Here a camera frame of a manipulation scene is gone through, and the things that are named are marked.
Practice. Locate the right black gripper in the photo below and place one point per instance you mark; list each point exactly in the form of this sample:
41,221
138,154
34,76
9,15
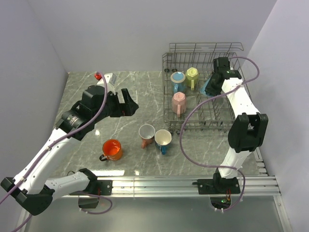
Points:
209,89

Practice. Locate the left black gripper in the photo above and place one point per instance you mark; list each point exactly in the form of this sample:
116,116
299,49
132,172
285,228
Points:
127,108

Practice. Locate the light blue floral mug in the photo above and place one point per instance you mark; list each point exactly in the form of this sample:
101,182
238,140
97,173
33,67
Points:
203,89

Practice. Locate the yellow faceted mug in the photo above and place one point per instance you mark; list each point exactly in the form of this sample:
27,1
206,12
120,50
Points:
191,77

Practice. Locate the salmon floral mug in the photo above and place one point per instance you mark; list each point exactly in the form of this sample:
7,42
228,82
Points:
147,134

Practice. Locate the blue mug orange interior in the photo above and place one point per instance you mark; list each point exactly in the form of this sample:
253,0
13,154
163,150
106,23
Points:
178,82

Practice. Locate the pink faceted mug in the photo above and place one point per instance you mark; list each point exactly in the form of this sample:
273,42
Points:
179,103

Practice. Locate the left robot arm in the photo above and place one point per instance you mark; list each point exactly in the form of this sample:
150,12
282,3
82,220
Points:
32,188

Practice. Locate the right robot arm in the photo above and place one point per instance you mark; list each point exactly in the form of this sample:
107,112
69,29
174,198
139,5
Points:
248,130

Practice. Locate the dark blue mug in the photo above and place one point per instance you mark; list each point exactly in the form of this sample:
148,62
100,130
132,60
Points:
162,140

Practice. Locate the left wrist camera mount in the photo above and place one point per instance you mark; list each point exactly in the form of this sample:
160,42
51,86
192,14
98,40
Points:
110,79

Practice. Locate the wire dish rack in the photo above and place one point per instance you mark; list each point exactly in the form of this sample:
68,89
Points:
214,115

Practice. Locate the orange mug black handle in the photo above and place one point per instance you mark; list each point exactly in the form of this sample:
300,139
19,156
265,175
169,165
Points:
112,150

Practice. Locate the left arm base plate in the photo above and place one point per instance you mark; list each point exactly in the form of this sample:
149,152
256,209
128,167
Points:
103,187

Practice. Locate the aluminium mounting rail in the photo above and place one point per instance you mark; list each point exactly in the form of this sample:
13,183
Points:
181,186

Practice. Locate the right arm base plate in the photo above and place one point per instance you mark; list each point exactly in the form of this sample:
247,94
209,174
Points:
212,186

